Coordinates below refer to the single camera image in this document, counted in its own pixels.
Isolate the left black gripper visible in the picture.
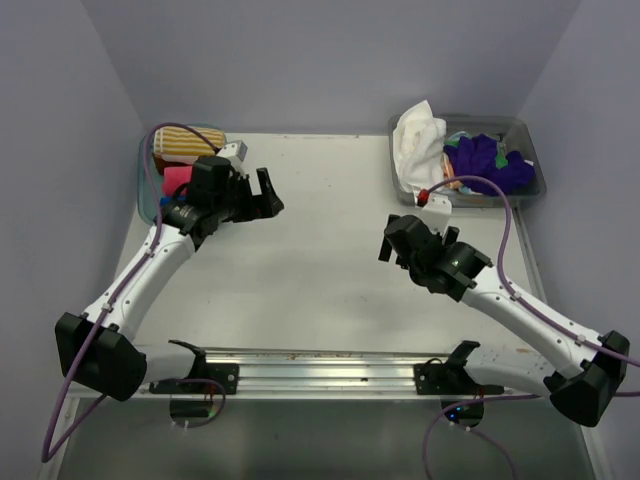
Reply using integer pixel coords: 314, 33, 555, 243
213, 167, 282, 223

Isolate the purple towel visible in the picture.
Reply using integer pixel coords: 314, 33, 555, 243
443, 134, 535, 196

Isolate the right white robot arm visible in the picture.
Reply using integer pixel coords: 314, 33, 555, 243
379, 215, 630, 427

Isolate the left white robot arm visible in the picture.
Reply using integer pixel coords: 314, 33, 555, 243
55, 156, 284, 401

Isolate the orange patterned towel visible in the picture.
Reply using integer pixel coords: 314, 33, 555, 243
439, 154, 481, 195

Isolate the pink rolled towel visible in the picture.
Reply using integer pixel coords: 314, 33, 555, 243
162, 165, 193, 197

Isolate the yellow striped rolled towel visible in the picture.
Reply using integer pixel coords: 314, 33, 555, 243
152, 126, 226, 164

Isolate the white towel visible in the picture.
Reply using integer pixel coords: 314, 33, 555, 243
392, 100, 447, 195

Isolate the blue-green plastic bin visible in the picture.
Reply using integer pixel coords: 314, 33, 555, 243
137, 124, 217, 225

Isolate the clear grey plastic bin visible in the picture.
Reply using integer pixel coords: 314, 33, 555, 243
388, 114, 546, 208

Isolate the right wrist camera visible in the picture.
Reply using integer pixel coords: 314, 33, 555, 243
415, 189, 452, 217

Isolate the aluminium mounting rail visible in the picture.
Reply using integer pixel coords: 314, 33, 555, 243
64, 347, 591, 401

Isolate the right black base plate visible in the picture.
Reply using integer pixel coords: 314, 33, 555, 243
413, 362, 505, 396

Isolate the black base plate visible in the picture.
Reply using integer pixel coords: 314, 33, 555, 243
413, 362, 505, 396
149, 362, 239, 395

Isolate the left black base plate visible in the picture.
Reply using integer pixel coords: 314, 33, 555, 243
149, 362, 239, 395

